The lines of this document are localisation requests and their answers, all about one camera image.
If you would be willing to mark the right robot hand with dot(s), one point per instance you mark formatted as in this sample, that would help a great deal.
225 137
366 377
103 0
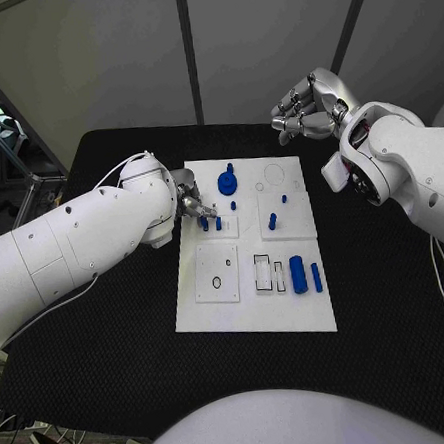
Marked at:
323 101

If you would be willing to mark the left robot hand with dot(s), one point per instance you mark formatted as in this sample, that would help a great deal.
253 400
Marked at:
190 204

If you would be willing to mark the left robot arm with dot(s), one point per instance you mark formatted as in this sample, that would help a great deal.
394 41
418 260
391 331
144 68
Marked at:
76 237

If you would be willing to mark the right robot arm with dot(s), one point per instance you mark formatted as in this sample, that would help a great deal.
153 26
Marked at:
397 155

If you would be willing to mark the white task board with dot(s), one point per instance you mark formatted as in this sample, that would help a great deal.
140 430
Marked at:
259 309

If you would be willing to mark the blue gear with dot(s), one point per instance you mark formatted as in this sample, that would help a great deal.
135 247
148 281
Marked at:
227 184

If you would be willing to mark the thick blue cylinder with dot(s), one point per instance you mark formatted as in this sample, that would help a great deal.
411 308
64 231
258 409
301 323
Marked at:
298 274

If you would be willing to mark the slim blue cylinder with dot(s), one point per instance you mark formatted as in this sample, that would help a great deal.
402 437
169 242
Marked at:
316 277

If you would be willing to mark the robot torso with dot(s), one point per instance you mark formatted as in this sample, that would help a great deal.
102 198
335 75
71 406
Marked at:
283 428

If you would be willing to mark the metal frame rack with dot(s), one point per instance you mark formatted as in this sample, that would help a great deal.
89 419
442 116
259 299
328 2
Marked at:
18 166

